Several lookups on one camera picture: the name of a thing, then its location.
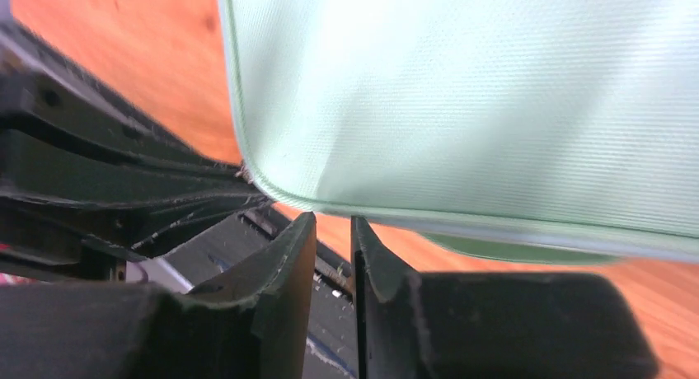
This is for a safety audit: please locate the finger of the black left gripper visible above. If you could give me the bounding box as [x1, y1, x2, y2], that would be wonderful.
[1, 71, 262, 208]
[1, 194, 270, 281]

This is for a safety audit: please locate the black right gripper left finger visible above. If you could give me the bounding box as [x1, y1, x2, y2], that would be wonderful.
[1, 213, 317, 378]

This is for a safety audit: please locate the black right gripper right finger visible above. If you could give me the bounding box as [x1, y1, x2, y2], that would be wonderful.
[351, 217, 659, 378]

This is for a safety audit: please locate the mint green medicine kit case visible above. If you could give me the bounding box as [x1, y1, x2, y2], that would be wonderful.
[218, 0, 698, 262]

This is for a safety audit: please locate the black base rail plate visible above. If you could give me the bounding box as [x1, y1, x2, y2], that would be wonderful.
[0, 16, 362, 379]

